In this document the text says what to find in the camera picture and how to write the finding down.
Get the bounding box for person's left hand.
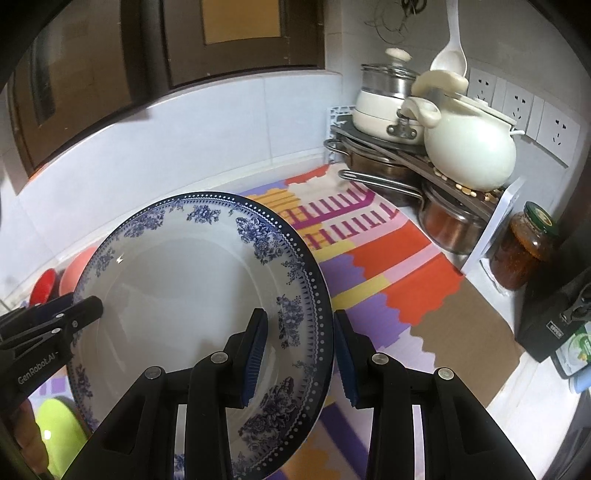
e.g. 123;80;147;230
14;399;49;476

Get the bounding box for white ladle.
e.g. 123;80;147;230
429;0;468;77

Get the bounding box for green labelled packet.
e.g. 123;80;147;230
551;318;591;379

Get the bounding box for pink bowl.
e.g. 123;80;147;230
59;246;100;296

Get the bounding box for colourful patterned table mat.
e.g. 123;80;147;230
25;164;525;480

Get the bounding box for wide steel pan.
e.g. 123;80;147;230
325;138;426;206

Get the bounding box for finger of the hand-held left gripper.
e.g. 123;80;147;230
0;296;105;344
0;293;77;324

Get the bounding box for green plate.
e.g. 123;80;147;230
36;397;93;478

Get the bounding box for white wall sockets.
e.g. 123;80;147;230
466;67;583;164

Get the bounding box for corner pot rack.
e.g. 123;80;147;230
325;106;525;273

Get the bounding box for glass jar of chili sauce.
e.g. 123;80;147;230
489;202;559;291

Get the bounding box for cream pot with steel lid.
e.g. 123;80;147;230
353;47;428;144

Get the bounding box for cream ceramic pot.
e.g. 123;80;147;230
399;69;518;192

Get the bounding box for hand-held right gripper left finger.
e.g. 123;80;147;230
55;308;269;480

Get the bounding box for red bowl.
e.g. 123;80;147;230
28;269;62;308

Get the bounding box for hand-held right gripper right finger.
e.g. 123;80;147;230
333;309;539;480

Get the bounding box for small blue floral plate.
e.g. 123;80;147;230
66;191;334;478

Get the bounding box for black box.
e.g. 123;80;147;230
515;272;591;365

